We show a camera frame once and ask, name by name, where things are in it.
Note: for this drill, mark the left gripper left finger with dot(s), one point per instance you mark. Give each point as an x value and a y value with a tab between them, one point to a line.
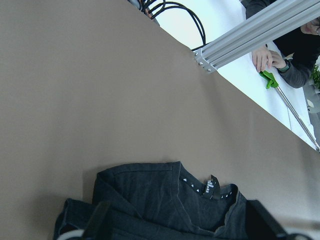
99	226

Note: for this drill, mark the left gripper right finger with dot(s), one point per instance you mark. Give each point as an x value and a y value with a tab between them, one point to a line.
261	225

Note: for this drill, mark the black t-shirt with logo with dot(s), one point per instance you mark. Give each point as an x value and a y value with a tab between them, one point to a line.
159	201

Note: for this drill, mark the seated person in black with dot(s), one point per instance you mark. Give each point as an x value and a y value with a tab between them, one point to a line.
299	51

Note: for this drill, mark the green handled reach grabber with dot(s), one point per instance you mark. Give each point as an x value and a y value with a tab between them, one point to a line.
272	83

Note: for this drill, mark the aluminium frame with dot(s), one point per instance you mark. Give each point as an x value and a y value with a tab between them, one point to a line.
268	24

